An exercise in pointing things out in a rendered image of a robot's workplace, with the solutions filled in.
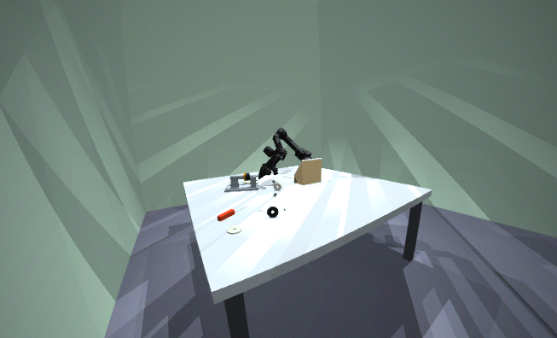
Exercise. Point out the white flat washer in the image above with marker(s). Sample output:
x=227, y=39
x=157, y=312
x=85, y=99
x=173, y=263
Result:
x=234, y=229

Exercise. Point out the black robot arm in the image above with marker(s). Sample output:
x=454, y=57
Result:
x=280, y=153

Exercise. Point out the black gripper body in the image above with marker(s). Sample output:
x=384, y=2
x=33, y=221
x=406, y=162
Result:
x=266, y=167

